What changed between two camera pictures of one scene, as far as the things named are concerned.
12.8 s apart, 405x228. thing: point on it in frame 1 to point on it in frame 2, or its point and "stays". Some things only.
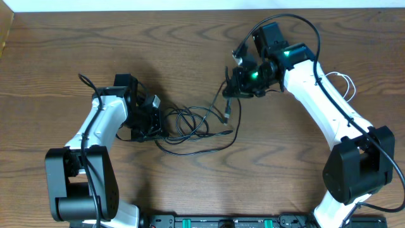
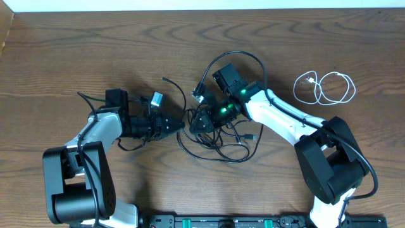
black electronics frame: x=252 y=221 stays
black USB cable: x=211 y=149 to x=249 y=136
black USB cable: x=185 y=122 to x=208 y=158
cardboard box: x=7 y=18 stays
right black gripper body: x=252 y=82 to x=221 y=114
